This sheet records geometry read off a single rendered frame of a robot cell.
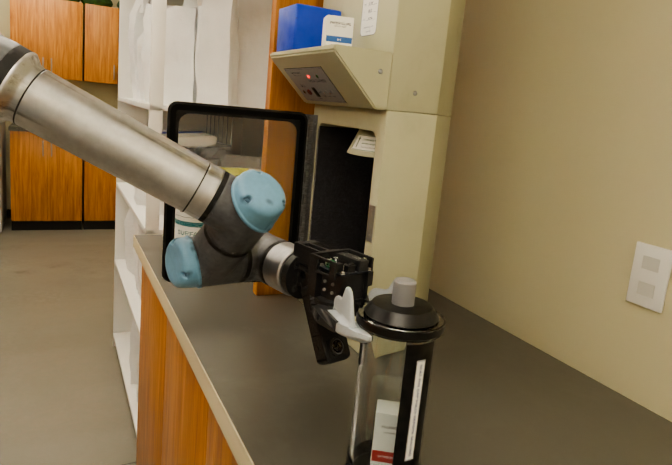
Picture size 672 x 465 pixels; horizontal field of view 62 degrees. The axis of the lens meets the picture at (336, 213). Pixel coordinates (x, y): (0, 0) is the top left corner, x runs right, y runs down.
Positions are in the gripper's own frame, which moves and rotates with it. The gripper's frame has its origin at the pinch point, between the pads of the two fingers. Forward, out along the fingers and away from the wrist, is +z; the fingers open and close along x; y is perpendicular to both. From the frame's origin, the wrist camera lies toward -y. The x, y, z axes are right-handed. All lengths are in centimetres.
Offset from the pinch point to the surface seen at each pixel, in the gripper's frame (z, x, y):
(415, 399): 4.8, -0.9, -6.2
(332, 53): -32.3, 12.9, 35.6
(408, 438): 4.7, -1.2, -11.2
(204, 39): -153, 53, 47
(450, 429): -1.9, 17.5, -19.9
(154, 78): -146, 31, 31
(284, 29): -56, 20, 41
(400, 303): 1.0, -1.2, 4.5
